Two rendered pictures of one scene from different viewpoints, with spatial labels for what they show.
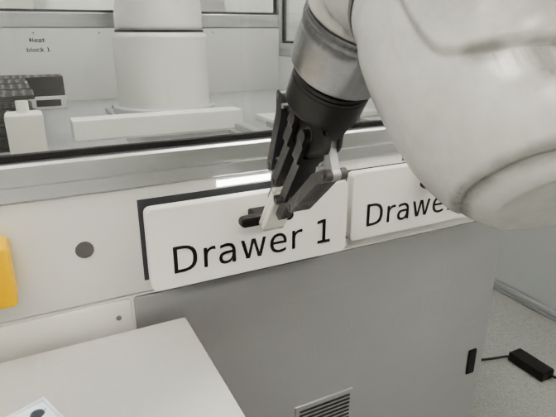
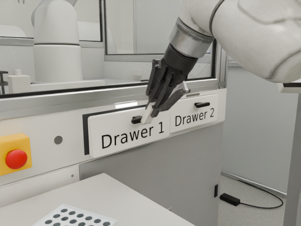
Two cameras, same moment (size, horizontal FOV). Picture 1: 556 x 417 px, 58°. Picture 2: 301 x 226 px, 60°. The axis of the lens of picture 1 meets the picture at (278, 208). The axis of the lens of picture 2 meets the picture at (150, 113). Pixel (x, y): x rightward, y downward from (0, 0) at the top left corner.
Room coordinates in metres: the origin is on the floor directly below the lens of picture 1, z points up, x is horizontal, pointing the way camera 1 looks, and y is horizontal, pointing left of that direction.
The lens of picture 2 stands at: (-0.09, 0.19, 1.08)
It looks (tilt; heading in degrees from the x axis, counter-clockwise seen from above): 12 degrees down; 344
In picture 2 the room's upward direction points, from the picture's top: straight up
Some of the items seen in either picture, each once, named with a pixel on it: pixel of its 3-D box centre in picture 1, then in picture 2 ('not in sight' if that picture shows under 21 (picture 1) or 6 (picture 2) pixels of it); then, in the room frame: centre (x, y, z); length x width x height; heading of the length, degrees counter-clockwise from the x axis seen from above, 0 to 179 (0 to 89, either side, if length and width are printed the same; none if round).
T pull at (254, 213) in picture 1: (262, 214); (139, 119); (0.61, 0.02, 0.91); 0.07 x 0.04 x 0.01; 117
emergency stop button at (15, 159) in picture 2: not in sight; (15, 158); (0.46, 0.32, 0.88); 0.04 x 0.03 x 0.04; 117
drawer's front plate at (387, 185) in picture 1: (421, 194); (194, 111); (0.79, -0.24, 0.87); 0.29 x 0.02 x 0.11; 117
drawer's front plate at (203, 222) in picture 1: (254, 230); (134, 128); (0.63, 0.03, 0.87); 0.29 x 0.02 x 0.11; 117
